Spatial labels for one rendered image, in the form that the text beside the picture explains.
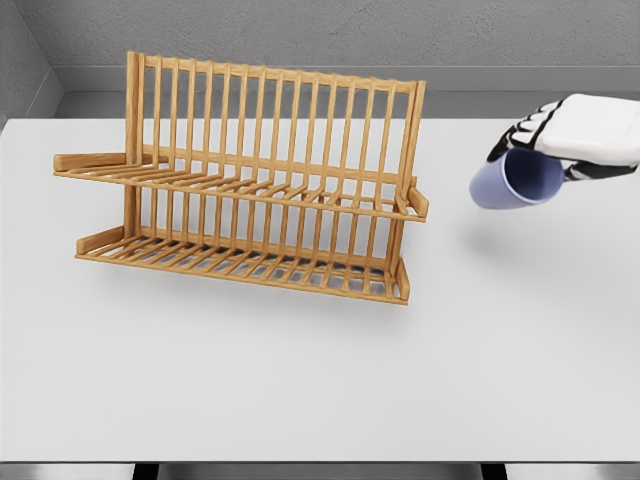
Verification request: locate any wooden two-tier dish rack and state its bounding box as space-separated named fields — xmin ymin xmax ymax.
xmin=53 ymin=49 xmax=430 ymax=306

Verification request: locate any blue cup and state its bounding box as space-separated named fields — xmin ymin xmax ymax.
xmin=468 ymin=147 xmax=566 ymax=211

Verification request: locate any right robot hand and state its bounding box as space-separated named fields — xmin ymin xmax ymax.
xmin=486 ymin=93 xmax=640 ymax=182

